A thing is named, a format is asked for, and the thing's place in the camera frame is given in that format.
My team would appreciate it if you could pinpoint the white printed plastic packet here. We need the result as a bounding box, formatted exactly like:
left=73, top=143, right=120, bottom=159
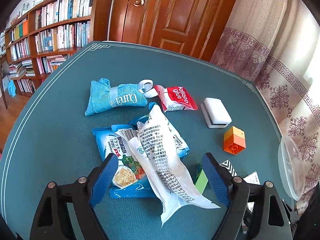
left=111, top=106, right=219, bottom=224

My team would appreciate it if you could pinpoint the brown wooden door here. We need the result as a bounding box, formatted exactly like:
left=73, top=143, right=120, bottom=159
left=109, top=0, right=236, bottom=61

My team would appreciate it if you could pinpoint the wooden bookshelf with books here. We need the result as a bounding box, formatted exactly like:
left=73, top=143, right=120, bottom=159
left=5, top=0, right=114, bottom=96

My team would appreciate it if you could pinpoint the brass door knob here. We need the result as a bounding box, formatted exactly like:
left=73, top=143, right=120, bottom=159
left=133, top=0, right=144, bottom=7

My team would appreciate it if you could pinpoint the red balloon glue packet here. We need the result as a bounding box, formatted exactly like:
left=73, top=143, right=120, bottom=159
left=154, top=85, right=198, bottom=112

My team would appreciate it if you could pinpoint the black white zigzag cube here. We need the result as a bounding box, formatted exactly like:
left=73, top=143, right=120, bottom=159
left=220, top=160, right=237, bottom=177

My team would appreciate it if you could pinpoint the white sponge block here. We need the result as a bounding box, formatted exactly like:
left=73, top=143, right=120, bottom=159
left=200, top=98, right=232, bottom=128

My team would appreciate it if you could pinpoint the white purple patterned curtain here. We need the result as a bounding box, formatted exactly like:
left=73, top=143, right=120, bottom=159
left=211, top=0, right=319, bottom=210

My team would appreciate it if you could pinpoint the green dotted block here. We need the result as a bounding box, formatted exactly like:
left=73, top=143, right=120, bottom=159
left=193, top=164, right=208, bottom=194

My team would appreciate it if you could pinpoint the blue Curel fabric pouch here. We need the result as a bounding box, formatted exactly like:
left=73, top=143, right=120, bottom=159
left=85, top=78, right=148, bottom=116

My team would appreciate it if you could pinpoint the white blue medicine box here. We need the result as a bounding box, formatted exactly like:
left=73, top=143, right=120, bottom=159
left=244, top=171, right=260, bottom=212

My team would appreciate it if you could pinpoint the green table mat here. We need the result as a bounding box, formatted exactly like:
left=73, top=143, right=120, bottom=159
left=1, top=42, right=291, bottom=239

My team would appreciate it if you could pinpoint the blue cracker snack packet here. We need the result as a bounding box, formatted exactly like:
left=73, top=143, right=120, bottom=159
left=91, top=124, right=157, bottom=199

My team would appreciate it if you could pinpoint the clear plastic bowl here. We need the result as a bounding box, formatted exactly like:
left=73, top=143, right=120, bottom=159
left=278, top=135, right=305, bottom=201

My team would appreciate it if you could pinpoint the orange yellow toy brick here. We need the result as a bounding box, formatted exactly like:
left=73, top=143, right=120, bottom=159
left=223, top=126, right=246, bottom=155

